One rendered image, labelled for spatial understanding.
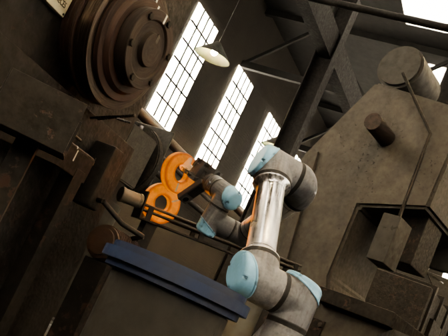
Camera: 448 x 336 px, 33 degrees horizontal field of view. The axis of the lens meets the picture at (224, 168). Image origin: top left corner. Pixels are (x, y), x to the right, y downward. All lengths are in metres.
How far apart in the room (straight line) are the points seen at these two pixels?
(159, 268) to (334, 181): 3.82
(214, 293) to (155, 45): 1.37
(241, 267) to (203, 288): 0.63
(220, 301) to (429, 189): 3.55
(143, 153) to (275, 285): 8.93
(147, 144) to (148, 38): 8.35
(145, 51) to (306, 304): 1.04
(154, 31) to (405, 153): 2.74
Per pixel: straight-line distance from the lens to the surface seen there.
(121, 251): 1.44
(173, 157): 2.79
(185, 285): 1.38
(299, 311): 2.06
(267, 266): 2.02
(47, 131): 1.89
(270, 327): 2.06
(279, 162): 2.27
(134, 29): 2.51
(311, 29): 11.53
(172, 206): 2.92
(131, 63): 2.54
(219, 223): 2.59
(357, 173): 5.10
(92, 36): 2.48
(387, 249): 4.58
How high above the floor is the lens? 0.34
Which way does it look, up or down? 12 degrees up
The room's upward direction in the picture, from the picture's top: 25 degrees clockwise
